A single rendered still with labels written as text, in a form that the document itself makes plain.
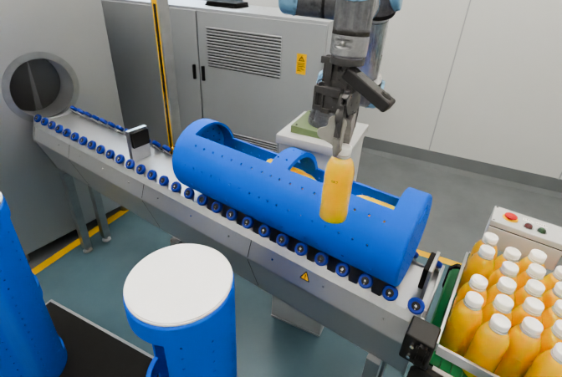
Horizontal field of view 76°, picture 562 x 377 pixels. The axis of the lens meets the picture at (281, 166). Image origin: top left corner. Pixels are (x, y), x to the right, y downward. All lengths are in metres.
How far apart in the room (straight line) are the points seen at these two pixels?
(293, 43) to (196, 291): 2.04
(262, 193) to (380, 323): 0.52
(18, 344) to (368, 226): 1.38
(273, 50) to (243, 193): 1.73
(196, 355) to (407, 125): 3.33
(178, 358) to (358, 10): 0.89
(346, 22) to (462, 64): 3.08
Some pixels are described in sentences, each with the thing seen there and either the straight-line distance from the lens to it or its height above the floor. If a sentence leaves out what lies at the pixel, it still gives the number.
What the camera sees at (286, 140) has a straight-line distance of 1.50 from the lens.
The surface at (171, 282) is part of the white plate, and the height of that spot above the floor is 1.04.
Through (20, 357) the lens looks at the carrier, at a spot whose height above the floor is 0.41.
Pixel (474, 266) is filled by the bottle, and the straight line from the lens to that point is 1.21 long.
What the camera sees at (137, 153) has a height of 0.97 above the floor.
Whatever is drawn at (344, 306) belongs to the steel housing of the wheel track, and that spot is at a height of 0.86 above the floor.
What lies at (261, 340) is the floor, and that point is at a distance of 2.15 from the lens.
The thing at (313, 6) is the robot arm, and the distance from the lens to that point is 0.86.
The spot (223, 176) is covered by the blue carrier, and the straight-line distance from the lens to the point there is 1.22.
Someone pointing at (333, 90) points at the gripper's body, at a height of 1.55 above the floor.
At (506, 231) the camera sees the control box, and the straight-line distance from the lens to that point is 1.33.
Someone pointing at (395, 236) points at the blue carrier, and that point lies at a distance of 0.99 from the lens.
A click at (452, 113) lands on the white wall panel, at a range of 3.89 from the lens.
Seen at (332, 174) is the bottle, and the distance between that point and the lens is 0.82.
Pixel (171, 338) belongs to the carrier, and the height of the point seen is 0.99.
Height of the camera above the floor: 1.77
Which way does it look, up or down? 29 degrees down
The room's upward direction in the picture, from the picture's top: 3 degrees clockwise
